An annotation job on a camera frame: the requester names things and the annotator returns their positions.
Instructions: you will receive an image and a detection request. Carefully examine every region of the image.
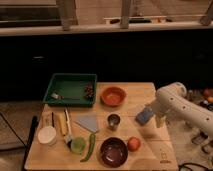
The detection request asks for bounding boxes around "white handled brush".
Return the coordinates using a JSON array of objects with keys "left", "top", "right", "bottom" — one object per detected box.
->
[{"left": 64, "top": 109, "right": 72, "bottom": 147}]

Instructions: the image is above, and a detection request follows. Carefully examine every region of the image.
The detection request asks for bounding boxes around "dark maroon bowl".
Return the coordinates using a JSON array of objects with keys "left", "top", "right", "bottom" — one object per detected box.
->
[{"left": 100, "top": 137, "right": 128, "bottom": 168}]

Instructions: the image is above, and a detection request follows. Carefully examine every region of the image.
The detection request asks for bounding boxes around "small metal spoon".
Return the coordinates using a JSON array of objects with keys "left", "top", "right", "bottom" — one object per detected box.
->
[{"left": 51, "top": 93, "right": 80, "bottom": 100}]

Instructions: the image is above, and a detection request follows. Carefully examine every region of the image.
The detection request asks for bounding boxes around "red grapes bunch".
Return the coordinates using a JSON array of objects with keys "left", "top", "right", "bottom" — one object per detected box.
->
[{"left": 84, "top": 85, "right": 94, "bottom": 100}]

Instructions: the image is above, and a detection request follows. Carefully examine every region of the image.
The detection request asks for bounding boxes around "yellow corn cob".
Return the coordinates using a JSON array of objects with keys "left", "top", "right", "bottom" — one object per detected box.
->
[{"left": 58, "top": 114, "right": 67, "bottom": 136}]

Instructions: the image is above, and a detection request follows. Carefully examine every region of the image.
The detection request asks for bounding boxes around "grey triangular cloth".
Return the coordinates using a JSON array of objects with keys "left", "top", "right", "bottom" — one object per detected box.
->
[{"left": 75, "top": 115, "right": 98, "bottom": 133}]

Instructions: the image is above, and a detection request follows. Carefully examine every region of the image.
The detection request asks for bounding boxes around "orange fruit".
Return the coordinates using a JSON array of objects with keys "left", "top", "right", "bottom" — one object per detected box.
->
[{"left": 127, "top": 137, "right": 141, "bottom": 152}]

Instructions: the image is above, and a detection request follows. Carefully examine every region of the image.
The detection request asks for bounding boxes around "blue sponge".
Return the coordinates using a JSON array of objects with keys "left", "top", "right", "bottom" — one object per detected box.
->
[{"left": 135, "top": 107, "right": 154, "bottom": 125}]

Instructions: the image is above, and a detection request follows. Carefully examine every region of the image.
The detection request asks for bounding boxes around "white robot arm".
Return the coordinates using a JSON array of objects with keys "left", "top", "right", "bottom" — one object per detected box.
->
[{"left": 148, "top": 82, "right": 213, "bottom": 137}]

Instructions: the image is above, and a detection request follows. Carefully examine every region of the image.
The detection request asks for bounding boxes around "red bowl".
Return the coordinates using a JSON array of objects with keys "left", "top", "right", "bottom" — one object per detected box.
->
[{"left": 100, "top": 86, "right": 126, "bottom": 107}]

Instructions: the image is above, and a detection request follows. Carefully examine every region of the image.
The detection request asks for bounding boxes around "small metal cup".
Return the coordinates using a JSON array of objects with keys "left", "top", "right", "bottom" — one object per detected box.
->
[{"left": 107, "top": 114, "right": 120, "bottom": 131}]

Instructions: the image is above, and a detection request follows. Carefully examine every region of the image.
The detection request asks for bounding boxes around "green plastic tray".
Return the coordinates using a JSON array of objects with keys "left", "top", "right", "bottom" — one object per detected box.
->
[{"left": 43, "top": 73, "right": 97, "bottom": 107}]

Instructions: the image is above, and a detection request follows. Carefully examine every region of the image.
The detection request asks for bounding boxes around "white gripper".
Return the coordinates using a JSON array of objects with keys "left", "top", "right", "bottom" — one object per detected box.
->
[{"left": 150, "top": 100, "right": 166, "bottom": 128}]

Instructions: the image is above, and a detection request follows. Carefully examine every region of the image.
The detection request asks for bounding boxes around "green cup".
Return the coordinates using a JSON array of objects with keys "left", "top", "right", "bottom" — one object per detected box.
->
[{"left": 71, "top": 137, "right": 86, "bottom": 154}]

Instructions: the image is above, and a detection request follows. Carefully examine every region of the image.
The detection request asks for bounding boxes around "black cable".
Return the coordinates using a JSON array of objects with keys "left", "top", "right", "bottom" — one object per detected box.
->
[{"left": 178, "top": 161, "right": 213, "bottom": 171}]

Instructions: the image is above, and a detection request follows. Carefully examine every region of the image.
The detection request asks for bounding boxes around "black handled knife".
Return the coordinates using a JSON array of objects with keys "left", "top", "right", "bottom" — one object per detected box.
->
[{"left": 51, "top": 112, "right": 55, "bottom": 128}]

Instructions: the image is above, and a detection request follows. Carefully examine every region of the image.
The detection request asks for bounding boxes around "green chili pepper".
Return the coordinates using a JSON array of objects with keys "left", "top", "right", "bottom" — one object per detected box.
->
[{"left": 80, "top": 133, "right": 96, "bottom": 162}]

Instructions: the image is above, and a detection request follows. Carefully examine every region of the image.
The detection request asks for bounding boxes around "white round container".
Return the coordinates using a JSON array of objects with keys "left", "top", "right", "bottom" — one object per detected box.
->
[{"left": 37, "top": 126, "right": 57, "bottom": 145}]

